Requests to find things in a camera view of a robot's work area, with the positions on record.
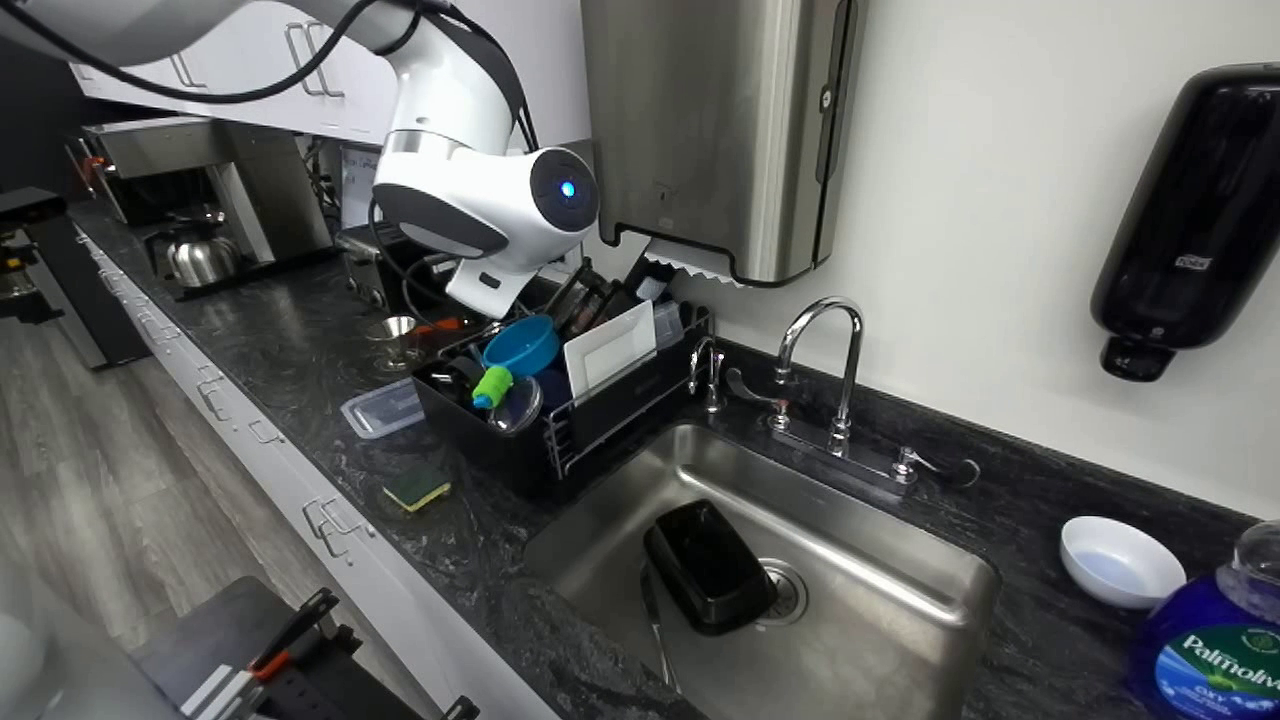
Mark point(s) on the blue steel-lined cup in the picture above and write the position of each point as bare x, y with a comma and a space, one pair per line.
552, 390

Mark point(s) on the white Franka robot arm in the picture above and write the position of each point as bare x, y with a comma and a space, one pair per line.
440, 172

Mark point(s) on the clear plastic cup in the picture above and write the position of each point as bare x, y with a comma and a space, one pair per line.
671, 324

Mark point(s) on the black dish rack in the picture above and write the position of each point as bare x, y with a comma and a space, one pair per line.
506, 460

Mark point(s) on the stainless steel sink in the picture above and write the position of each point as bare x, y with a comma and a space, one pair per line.
881, 575

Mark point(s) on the blue dish soap bottle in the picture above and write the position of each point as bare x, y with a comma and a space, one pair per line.
1206, 664

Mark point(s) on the white rectangular plate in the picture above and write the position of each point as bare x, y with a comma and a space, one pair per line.
611, 350

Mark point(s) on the chrome faucet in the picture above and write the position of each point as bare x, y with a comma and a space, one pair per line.
851, 386

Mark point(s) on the black rectangular container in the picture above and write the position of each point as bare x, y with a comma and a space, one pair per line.
705, 566

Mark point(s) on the stainless paper towel dispenser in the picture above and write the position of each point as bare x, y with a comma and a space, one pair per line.
720, 134

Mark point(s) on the steel cone dripper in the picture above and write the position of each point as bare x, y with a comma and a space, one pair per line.
396, 324

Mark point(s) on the yellow green sponge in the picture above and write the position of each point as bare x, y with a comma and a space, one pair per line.
419, 492

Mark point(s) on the clear plastic container lid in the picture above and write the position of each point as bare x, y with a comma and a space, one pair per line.
382, 409

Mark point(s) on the metal utensil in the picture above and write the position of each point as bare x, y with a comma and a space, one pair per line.
652, 632

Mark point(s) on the white lower cabinet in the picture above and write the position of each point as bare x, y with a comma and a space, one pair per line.
315, 515

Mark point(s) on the steel coffee machine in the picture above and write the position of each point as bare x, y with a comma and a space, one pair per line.
266, 187

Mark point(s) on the black marker pen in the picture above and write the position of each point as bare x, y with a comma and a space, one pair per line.
301, 622

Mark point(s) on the steel kettle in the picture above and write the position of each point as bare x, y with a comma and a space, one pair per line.
201, 260

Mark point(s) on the red tipped pen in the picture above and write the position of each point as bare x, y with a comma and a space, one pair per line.
284, 657

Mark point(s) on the white bowl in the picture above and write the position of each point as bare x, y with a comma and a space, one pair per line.
1120, 561

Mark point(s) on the dark gray case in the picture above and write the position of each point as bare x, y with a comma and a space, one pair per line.
201, 643

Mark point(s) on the black desk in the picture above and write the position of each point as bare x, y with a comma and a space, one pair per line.
81, 293

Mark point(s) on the white wall cabinet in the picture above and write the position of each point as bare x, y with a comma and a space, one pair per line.
344, 114

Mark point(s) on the black wall soap dispenser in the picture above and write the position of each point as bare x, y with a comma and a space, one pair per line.
1186, 240

